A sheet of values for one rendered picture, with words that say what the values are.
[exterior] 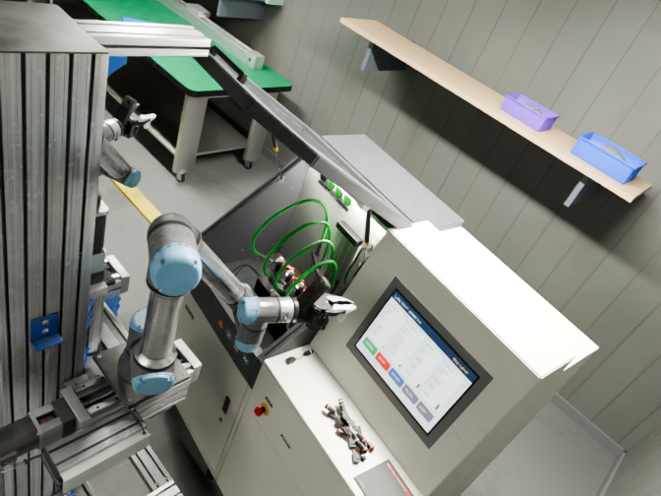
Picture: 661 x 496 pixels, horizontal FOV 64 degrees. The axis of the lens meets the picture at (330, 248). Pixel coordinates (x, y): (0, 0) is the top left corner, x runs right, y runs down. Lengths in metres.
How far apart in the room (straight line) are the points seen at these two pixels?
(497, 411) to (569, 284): 2.23
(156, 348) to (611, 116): 2.90
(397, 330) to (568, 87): 2.24
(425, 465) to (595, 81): 2.52
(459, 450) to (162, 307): 1.02
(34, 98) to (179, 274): 0.47
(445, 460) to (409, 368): 0.31
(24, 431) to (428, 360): 1.22
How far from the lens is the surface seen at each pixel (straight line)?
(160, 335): 1.47
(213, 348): 2.37
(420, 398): 1.85
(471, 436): 1.80
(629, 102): 3.57
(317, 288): 1.53
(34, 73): 1.23
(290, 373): 2.02
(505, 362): 1.70
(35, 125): 1.28
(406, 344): 1.85
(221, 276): 1.54
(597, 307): 3.86
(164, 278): 1.28
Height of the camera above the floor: 2.50
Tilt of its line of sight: 35 degrees down
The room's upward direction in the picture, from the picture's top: 23 degrees clockwise
